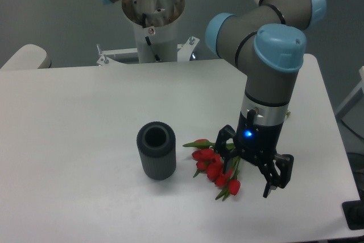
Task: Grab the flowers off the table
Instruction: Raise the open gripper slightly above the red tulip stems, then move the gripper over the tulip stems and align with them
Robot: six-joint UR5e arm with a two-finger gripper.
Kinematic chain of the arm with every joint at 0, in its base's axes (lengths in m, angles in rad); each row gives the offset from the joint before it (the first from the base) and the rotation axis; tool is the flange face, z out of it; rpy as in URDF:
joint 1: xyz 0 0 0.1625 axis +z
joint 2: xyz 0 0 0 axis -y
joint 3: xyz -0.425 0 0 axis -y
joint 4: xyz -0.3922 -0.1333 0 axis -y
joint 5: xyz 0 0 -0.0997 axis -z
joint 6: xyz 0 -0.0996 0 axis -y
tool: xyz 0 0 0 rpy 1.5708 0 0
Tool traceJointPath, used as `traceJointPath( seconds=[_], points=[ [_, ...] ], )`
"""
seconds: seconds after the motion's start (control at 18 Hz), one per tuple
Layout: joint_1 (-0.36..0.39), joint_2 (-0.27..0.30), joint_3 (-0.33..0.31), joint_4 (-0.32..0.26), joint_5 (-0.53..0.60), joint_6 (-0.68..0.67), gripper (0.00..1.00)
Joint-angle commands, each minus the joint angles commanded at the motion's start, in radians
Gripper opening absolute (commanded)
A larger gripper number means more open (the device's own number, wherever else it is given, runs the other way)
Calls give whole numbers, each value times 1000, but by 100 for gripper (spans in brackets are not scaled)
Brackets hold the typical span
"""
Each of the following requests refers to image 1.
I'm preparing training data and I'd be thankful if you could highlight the dark grey ribbed vase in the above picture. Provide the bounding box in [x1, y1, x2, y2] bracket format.
[136, 121, 176, 180]

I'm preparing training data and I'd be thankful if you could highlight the red tulip bouquet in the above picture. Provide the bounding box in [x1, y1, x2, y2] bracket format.
[182, 111, 291, 201]

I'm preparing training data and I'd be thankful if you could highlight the black cable grommet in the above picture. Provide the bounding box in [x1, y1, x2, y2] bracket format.
[342, 200, 363, 230]

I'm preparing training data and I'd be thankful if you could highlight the white chair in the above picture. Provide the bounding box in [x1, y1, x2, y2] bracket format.
[1, 44, 52, 71]

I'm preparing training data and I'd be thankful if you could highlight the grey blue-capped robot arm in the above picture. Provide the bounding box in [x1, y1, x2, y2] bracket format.
[102, 0, 326, 200]

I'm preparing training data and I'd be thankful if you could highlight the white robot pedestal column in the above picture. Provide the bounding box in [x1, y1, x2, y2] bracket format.
[96, 0, 200, 67]

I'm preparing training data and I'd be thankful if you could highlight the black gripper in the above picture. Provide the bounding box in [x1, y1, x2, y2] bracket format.
[214, 113, 294, 198]

